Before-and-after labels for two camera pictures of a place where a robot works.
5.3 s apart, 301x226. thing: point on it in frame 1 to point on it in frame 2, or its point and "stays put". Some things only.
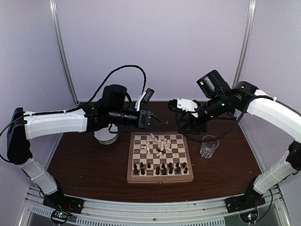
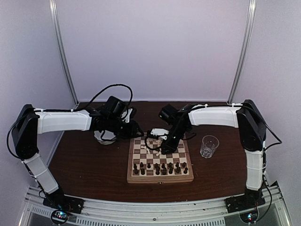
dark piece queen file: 157,168 stays put
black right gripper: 196,126 to 171,147
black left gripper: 144,117 to 132,133
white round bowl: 105,136 stays put
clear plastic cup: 208,148 stays put
